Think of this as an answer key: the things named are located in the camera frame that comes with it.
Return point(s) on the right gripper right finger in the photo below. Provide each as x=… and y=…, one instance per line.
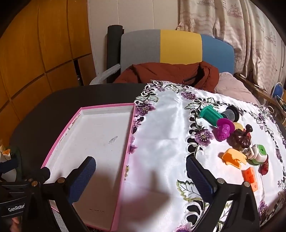
x=243, y=215

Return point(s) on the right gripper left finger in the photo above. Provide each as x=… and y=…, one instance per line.
x=66, y=191

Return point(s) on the orange building block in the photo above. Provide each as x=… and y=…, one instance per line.
x=249, y=176

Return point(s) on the glossy red capsule case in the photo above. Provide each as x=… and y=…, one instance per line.
x=263, y=169

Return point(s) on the orange plastic car shell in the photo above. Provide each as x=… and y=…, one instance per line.
x=234, y=158

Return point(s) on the green white plug-in device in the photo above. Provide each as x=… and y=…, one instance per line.
x=256, y=154

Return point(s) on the dark brown pumpkin ornament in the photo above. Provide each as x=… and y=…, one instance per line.
x=239, y=139

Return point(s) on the yellow oval perforated case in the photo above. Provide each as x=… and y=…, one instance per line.
x=238, y=126

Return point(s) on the purple monkey face mold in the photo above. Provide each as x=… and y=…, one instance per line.
x=224, y=129

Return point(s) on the clear cup black lid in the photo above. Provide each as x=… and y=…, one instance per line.
x=231, y=113

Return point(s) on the teal ribbed plastic mold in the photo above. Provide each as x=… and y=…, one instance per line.
x=210, y=115

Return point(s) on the person's left hand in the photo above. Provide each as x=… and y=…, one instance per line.
x=15, y=226

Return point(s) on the pink white tray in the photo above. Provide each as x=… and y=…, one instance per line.
x=104, y=133

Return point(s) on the white floral embroidered tablecloth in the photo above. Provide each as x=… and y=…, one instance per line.
x=167, y=128

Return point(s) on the white chair armrest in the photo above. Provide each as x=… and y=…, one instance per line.
x=107, y=73

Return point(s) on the pink blanket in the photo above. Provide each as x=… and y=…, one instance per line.
x=232, y=87

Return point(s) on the wooden wardrobe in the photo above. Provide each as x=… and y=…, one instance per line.
x=45, y=48

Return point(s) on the rust red jacket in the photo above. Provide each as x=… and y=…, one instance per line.
x=200, y=75

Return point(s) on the grey yellow blue chair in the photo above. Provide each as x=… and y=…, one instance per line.
x=175, y=47

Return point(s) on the patterned beige curtain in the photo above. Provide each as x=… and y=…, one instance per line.
x=258, y=47

